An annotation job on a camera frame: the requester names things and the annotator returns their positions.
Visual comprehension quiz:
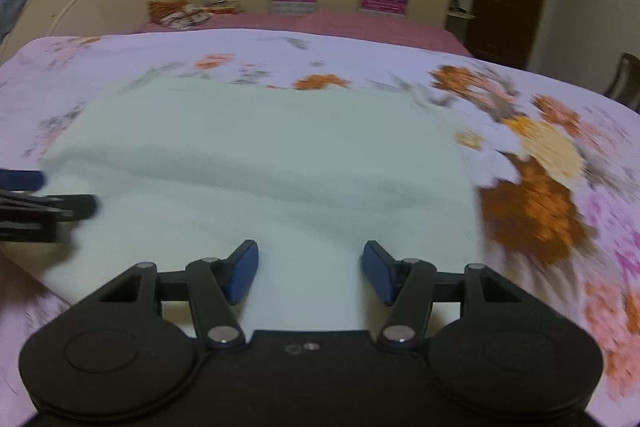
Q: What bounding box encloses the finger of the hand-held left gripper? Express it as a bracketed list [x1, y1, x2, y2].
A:
[0, 189, 99, 244]
[0, 169, 47, 191]

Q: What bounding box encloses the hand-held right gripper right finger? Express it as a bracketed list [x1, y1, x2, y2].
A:
[363, 241, 546, 350]

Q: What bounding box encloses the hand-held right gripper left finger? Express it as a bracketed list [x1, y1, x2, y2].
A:
[75, 239, 260, 350]

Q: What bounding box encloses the light green knit sweater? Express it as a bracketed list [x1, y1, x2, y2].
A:
[37, 79, 485, 334]

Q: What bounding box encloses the lilac floral bedsheet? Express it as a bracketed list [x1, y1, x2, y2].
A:
[0, 29, 640, 427]

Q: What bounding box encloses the orange patterned pillow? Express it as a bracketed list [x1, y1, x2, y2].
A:
[147, 0, 245, 32]

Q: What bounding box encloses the pink checked bedspread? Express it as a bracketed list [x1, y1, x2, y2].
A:
[135, 9, 473, 58]

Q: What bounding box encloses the dark wooden chair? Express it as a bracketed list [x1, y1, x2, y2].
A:
[604, 52, 640, 112]

